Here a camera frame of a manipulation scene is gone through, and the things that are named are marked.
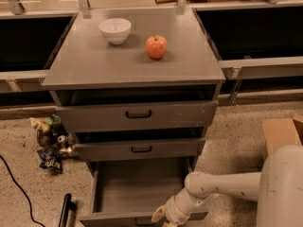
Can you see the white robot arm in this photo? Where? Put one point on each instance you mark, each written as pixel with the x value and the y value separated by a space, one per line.
pixel 277 189

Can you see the grey drawer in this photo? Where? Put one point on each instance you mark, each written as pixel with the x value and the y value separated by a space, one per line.
pixel 134 117
pixel 126 193
pixel 142 149

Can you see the black metal bar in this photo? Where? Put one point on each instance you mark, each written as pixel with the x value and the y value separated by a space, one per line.
pixel 67 206

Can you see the grey top drawer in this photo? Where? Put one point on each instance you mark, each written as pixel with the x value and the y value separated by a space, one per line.
pixel 134 117

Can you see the grey drawer cabinet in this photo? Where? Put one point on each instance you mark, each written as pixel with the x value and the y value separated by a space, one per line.
pixel 89 70

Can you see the grey bottom drawer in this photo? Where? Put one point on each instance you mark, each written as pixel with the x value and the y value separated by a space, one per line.
pixel 126 193

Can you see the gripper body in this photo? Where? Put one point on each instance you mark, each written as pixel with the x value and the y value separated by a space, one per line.
pixel 170 209

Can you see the white ceramic bowl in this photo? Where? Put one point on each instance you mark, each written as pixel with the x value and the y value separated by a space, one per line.
pixel 115 30

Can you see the green snack bag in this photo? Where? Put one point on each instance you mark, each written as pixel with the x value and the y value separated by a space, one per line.
pixel 54 123

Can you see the left black bin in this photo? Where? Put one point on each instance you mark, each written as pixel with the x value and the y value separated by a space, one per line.
pixel 31 43

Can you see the grey middle drawer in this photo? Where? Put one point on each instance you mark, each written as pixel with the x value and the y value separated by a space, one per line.
pixel 142 149

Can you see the cardboard box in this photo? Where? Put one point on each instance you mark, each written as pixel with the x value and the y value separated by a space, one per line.
pixel 280 132

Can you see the right black bin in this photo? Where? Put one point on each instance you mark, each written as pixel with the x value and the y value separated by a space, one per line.
pixel 255 33

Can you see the wooden stick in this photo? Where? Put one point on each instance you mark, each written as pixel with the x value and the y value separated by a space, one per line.
pixel 158 2

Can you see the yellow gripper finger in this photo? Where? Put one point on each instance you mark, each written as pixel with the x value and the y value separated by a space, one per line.
pixel 158 214

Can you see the black bin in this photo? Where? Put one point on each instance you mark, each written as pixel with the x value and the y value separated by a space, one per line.
pixel 255 33
pixel 31 43

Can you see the soda can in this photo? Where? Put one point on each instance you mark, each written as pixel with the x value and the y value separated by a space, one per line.
pixel 63 141

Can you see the blue snack bag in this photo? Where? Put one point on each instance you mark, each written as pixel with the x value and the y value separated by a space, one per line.
pixel 50 160

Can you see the red apple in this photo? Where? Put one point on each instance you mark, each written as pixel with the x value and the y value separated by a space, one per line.
pixel 156 47

